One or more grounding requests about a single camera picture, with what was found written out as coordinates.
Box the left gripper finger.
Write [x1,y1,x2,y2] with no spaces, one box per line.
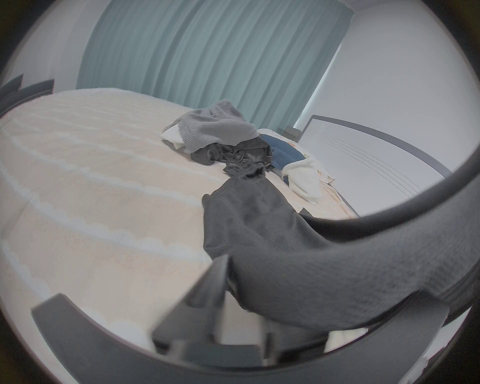
[152,255,230,352]

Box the black T-shirt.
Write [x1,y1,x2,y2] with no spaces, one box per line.
[202,170,480,334]

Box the bed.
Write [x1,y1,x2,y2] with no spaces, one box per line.
[0,87,456,376]

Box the pile of clothes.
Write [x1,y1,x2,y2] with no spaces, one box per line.
[161,99,336,205]

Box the white printed pillow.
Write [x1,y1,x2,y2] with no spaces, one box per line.
[258,128,335,185]

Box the blue-green curtain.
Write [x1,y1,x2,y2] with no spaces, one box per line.
[77,0,355,130]

